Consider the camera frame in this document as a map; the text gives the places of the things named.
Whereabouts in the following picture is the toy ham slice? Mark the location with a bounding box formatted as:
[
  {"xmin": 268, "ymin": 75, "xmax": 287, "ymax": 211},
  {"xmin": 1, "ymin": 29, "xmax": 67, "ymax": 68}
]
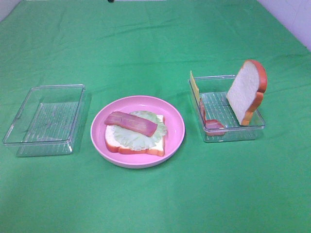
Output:
[{"xmin": 104, "ymin": 111, "xmax": 157, "ymax": 137}]

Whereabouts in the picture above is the toy bread slice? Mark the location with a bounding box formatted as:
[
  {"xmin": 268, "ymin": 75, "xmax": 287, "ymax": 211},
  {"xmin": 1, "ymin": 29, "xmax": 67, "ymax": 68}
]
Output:
[
  {"xmin": 104, "ymin": 114, "xmax": 166, "ymax": 157},
  {"xmin": 226, "ymin": 60, "xmax": 268, "ymax": 126}
]

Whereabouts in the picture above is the toy lettuce leaf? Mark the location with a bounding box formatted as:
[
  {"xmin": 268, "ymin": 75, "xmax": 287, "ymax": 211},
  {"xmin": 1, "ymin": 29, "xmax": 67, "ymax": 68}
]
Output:
[{"xmin": 106, "ymin": 111, "xmax": 167, "ymax": 151}]

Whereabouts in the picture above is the yellow toy cheese slice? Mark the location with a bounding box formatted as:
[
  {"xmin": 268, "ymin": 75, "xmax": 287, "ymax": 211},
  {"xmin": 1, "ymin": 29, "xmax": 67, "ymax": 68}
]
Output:
[{"xmin": 190, "ymin": 71, "xmax": 200, "ymax": 105}]

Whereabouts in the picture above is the toy bacon strip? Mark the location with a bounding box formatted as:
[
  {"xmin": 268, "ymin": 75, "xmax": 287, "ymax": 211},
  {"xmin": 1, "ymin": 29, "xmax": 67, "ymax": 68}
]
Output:
[{"xmin": 199, "ymin": 98, "xmax": 225, "ymax": 136}]

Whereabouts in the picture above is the pink round plate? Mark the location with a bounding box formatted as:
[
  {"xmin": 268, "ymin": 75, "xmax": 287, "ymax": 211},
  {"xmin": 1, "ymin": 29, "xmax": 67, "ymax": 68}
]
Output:
[{"xmin": 90, "ymin": 95, "xmax": 185, "ymax": 168}]

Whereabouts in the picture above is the right clear plastic tray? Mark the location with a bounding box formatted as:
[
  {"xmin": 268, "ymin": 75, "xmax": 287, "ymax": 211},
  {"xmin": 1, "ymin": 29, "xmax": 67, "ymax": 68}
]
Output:
[{"xmin": 189, "ymin": 75, "xmax": 265, "ymax": 143}]

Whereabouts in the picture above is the clear plastic tray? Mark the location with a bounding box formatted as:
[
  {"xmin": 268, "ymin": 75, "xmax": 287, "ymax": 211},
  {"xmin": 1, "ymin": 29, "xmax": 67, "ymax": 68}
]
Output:
[
  {"xmin": 3, "ymin": 84, "xmax": 86, "ymax": 157},
  {"xmin": 189, "ymin": 75, "xmax": 265, "ymax": 143}
]

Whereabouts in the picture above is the green tablecloth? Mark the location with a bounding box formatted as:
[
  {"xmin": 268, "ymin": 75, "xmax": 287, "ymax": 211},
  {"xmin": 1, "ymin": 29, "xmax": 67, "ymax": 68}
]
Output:
[{"xmin": 0, "ymin": 0, "xmax": 311, "ymax": 233}]

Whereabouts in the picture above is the left clear plastic tray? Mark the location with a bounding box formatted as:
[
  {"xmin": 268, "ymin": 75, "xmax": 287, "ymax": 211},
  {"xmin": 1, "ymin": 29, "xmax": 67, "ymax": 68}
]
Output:
[{"xmin": 3, "ymin": 84, "xmax": 86, "ymax": 157}]

